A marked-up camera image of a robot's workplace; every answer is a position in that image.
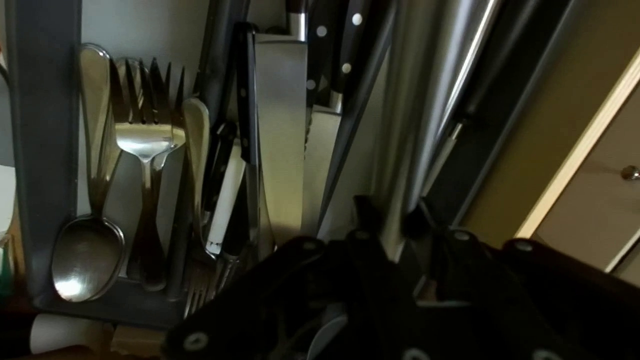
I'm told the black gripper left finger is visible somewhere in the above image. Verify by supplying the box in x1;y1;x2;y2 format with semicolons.
163;196;416;360

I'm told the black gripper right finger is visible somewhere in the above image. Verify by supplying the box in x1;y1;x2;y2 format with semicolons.
404;207;640;360

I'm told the black serving spoon steel handle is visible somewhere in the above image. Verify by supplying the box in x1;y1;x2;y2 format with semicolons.
372;0;508;263

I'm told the wooden drawer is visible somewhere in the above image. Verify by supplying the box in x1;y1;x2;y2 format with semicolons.
459;0;640;243

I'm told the steel table spoon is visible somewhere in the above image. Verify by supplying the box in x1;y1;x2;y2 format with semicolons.
49;43;129;306

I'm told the white black peeler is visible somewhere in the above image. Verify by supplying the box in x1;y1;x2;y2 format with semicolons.
203;118;250;258

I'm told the wide blade steel knife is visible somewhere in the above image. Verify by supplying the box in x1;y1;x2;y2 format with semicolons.
253;32;313;249

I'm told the grey cutlery organizer tray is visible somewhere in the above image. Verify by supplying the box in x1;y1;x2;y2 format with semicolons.
7;0;588;332

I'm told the black riveted handle knife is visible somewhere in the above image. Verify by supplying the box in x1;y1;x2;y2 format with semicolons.
336;0;389;98
302;0;356;237

